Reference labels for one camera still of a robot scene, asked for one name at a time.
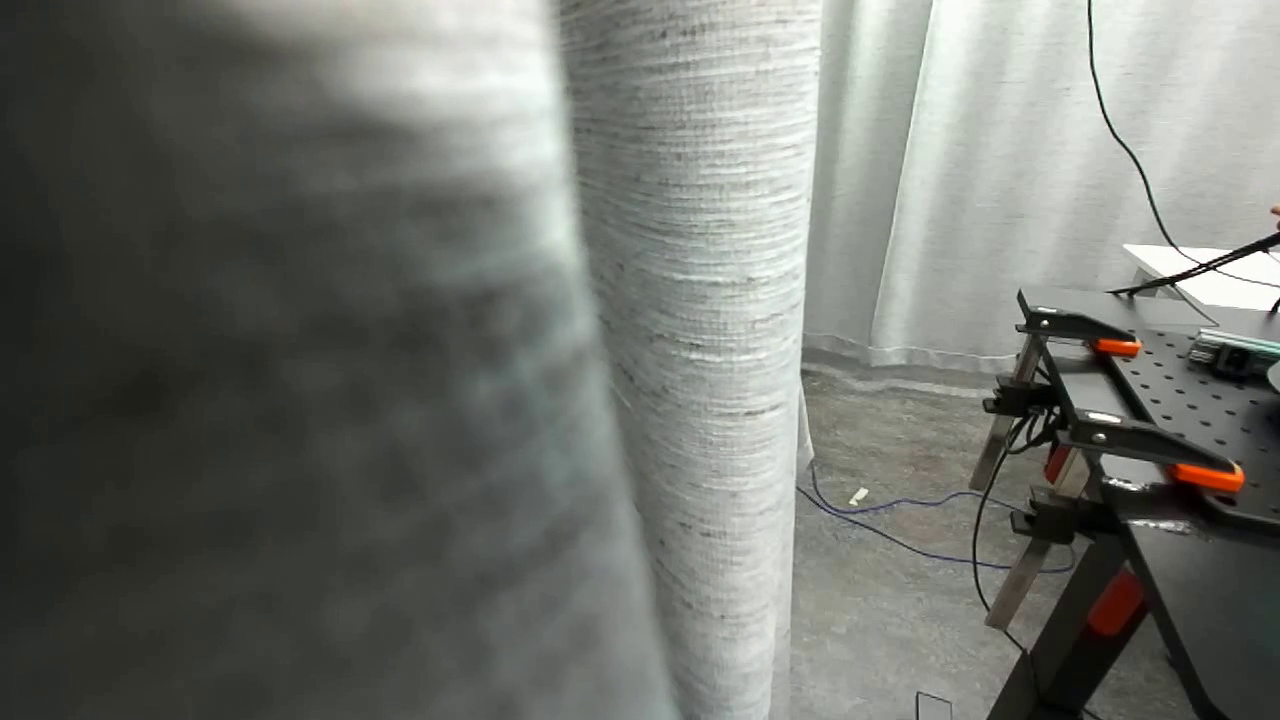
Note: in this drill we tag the grey fabric curtain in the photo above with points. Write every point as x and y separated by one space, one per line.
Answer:
402 356

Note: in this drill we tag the white background curtain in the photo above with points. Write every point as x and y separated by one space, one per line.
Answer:
987 147

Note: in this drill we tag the orange clamp on table rear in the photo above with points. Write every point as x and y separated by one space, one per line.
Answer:
1068 325

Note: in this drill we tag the orange clamp on table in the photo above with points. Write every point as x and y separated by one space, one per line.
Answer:
1068 325
1175 455

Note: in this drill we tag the black perforated work table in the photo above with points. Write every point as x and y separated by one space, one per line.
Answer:
1160 472

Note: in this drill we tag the orange clamp on table front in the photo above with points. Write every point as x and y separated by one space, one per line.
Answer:
1175 455

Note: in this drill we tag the white paper sheet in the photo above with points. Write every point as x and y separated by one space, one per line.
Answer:
1250 286

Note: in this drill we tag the black boom rod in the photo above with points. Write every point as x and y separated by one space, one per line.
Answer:
1220 258

